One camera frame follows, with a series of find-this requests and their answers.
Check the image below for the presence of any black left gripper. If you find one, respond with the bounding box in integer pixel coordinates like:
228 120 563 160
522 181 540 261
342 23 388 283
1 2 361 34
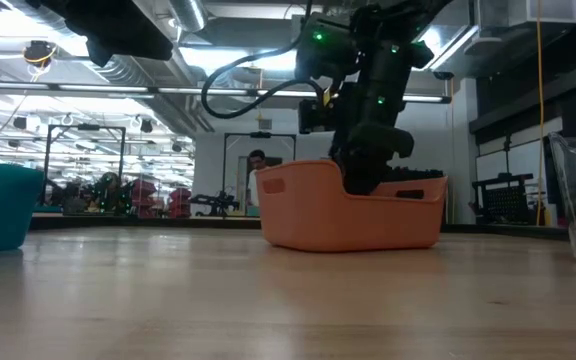
25 0 176 69

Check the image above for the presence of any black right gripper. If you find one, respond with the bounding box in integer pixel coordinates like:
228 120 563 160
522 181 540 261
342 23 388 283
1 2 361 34
330 49 416 198

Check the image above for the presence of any long ceiling light strip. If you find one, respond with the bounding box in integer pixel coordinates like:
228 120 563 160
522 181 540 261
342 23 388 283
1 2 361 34
0 81 452 105

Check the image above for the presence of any orange plastic bin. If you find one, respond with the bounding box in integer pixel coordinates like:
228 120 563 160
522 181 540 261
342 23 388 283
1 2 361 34
255 159 450 254

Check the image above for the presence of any person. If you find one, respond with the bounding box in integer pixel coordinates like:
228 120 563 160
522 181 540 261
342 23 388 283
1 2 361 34
245 148 271 218

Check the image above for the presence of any black perforated cart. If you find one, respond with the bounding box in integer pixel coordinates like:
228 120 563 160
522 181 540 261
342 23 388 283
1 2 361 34
470 172 536 227

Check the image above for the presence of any black benchtop machine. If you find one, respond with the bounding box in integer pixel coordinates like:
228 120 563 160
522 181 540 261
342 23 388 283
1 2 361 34
187 191 242 218

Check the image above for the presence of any red storage rack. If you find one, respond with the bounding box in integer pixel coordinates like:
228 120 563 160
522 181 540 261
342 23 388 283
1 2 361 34
128 178 159 219
167 187 193 219

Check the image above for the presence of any silver spiral air duct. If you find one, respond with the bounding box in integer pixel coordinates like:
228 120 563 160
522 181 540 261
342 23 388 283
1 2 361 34
167 0 211 33
22 0 204 136

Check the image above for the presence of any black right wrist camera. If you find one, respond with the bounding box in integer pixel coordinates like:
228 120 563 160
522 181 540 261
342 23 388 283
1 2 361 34
297 97 340 136

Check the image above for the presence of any yellow black cord reel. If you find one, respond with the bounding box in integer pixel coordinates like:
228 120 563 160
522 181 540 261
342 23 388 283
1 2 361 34
21 39 59 70

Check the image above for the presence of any black looped gripper cable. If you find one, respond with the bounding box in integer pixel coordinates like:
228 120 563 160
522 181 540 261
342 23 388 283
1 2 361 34
200 0 330 121

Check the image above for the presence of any black robot station frame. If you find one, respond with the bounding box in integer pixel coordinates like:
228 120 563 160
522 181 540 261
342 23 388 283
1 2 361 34
42 123 127 214
222 131 298 221

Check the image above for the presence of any black aluminium table frame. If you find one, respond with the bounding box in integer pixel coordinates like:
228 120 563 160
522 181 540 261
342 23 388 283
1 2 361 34
27 214 569 241

